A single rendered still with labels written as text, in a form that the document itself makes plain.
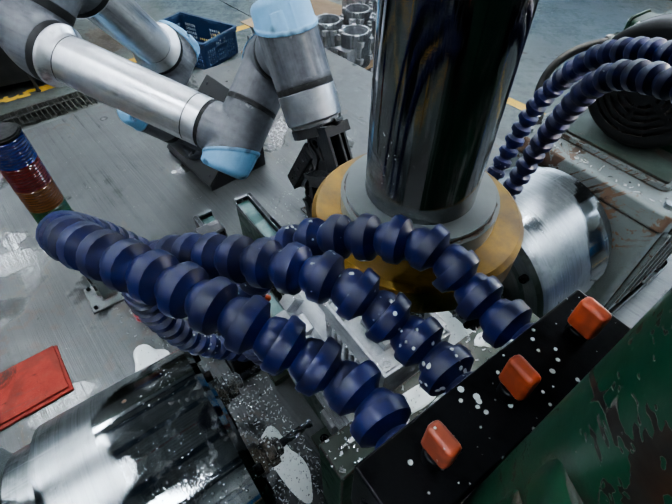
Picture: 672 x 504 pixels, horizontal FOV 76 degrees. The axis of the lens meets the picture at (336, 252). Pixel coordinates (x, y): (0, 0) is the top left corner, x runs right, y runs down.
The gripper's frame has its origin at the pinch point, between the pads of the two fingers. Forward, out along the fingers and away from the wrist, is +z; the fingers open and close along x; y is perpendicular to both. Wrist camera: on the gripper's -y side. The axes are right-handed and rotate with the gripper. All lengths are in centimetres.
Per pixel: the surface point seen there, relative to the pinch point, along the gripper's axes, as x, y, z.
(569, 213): 26.5, 18.8, 2.8
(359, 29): 145, -183, -41
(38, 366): -52, -41, 9
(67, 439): -40.5, 10.9, -2.0
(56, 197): -34, -34, -20
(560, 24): 390, -215, 1
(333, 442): -19.8, 23.1, 6.5
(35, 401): -54, -34, 12
